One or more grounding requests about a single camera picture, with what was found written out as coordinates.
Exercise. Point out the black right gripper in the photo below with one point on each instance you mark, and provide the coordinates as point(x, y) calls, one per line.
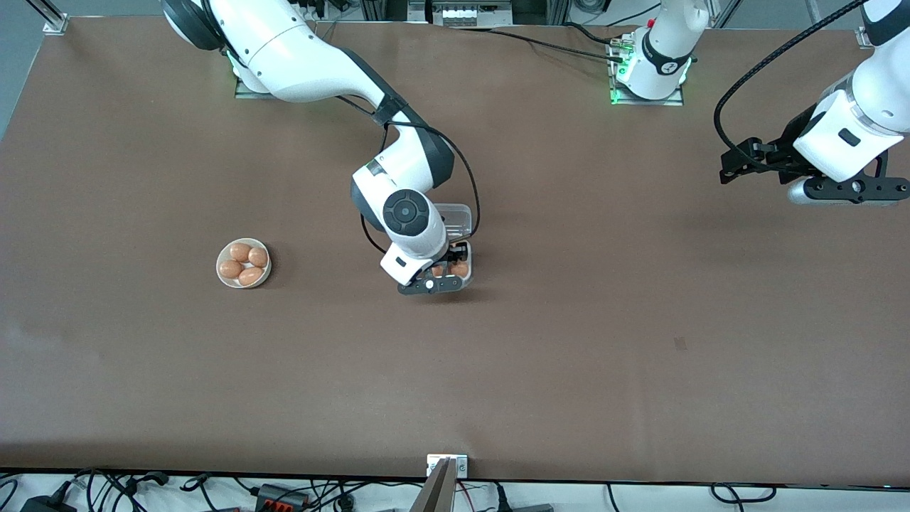
point(453, 255)

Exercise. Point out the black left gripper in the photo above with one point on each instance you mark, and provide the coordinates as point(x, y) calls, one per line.
point(780, 151)

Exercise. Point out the clear plastic egg box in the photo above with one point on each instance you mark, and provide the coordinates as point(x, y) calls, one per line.
point(455, 217)

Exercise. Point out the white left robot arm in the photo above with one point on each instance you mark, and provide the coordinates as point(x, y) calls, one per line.
point(878, 92)

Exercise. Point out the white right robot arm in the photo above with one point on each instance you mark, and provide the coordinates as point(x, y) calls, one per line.
point(298, 57)

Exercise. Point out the white round bowl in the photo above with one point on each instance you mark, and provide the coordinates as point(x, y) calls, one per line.
point(222, 279)

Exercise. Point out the aluminium profile bar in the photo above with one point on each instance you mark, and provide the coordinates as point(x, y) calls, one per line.
point(437, 494)

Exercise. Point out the white power strip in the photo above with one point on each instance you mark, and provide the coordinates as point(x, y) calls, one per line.
point(462, 14)

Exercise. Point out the black orange power adapter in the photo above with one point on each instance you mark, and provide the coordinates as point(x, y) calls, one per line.
point(274, 494)

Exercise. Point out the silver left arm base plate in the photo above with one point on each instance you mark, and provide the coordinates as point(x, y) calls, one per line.
point(672, 98)

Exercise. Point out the aluminium frame post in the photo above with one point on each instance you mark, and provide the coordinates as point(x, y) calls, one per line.
point(864, 39)
point(55, 25)

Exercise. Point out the silver metal bracket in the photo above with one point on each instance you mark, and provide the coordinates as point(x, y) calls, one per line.
point(462, 466)

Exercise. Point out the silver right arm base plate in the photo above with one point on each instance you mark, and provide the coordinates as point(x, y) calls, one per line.
point(249, 91)

